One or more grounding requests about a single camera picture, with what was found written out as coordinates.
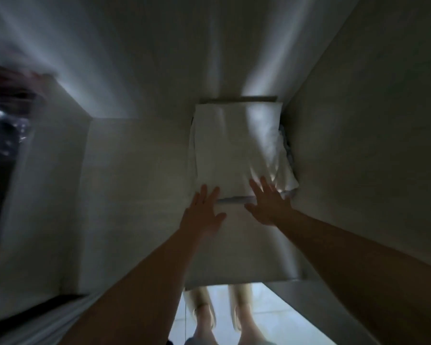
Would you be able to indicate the person's right hand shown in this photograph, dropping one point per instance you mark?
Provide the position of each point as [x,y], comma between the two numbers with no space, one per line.
[269,204]

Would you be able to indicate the person's left hand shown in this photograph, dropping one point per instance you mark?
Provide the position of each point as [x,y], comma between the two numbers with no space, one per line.
[201,215]

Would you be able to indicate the beige jeans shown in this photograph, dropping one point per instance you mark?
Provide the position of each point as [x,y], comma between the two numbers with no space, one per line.
[230,147]

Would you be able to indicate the person's left forearm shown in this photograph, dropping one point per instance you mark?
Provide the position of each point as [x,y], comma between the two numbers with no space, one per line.
[136,291]

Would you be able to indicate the person's right forearm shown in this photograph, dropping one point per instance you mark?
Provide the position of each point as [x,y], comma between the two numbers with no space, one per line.
[366,276]

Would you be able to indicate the person's left leg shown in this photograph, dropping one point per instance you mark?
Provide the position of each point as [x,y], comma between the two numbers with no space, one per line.
[201,312]

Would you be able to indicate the person's leg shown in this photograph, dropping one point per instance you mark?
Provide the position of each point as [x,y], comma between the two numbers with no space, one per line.
[246,312]
[201,312]

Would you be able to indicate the person's right leg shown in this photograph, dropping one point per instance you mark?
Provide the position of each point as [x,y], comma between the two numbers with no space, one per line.
[246,312]

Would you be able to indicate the dark fabric pile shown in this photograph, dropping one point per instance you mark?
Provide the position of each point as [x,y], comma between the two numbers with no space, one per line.
[7,111]

